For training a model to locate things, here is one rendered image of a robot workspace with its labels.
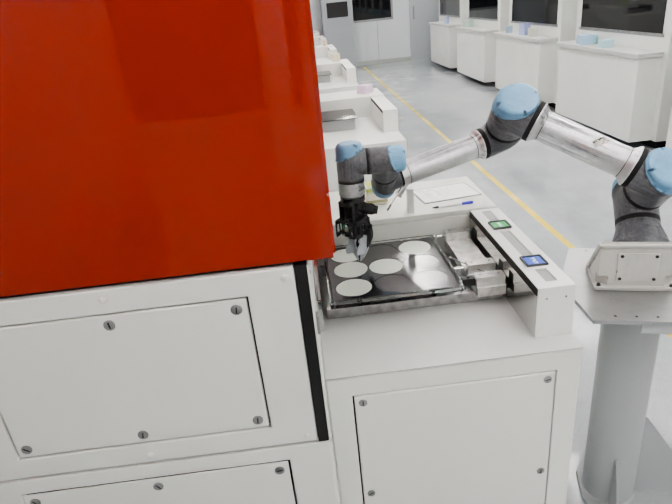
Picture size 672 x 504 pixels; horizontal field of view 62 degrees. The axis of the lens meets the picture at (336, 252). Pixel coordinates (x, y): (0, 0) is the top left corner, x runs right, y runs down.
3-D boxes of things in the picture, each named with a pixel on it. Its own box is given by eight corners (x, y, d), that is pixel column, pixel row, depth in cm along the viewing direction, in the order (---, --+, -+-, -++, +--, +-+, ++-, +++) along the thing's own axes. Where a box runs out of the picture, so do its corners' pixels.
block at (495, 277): (476, 287, 154) (476, 277, 152) (473, 281, 157) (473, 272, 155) (505, 283, 154) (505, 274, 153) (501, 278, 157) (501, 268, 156)
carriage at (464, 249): (477, 298, 154) (477, 288, 153) (443, 245, 187) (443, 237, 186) (506, 294, 154) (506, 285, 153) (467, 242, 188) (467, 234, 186)
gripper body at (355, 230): (335, 239, 164) (331, 200, 159) (350, 228, 171) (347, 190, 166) (358, 242, 160) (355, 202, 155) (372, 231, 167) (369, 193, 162)
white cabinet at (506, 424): (353, 604, 166) (325, 382, 133) (330, 396, 254) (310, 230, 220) (564, 575, 168) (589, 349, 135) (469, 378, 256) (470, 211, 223)
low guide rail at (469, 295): (328, 319, 157) (327, 310, 156) (327, 315, 159) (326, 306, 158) (503, 297, 159) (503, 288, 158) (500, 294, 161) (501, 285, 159)
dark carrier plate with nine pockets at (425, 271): (333, 303, 150) (332, 301, 150) (325, 251, 182) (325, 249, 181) (459, 287, 152) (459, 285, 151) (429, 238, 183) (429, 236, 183)
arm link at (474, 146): (505, 125, 180) (364, 178, 175) (514, 104, 169) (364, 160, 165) (523, 154, 176) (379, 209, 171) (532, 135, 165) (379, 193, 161)
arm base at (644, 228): (663, 261, 162) (659, 230, 165) (679, 242, 148) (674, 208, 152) (606, 262, 166) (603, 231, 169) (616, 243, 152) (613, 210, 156)
